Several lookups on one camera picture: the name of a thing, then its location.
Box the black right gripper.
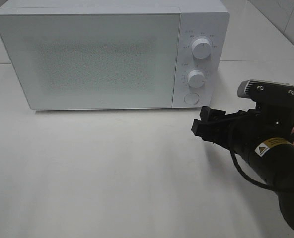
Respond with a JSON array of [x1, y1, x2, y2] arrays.
[[191, 100, 294, 149]]

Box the round white door button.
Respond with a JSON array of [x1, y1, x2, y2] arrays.
[[184, 93, 200, 105]]

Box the white microwave door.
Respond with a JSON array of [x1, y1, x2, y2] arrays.
[[0, 14, 180, 110]]

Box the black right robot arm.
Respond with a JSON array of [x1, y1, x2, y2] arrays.
[[191, 103, 294, 231]]

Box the lower white timer knob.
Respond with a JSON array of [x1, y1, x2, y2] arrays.
[[187, 70, 206, 88]]

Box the upper white control knob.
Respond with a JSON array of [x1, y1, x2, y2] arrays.
[[190, 36, 212, 60]]

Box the white microwave oven body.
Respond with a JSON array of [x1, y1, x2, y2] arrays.
[[0, 0, 230, 110]]

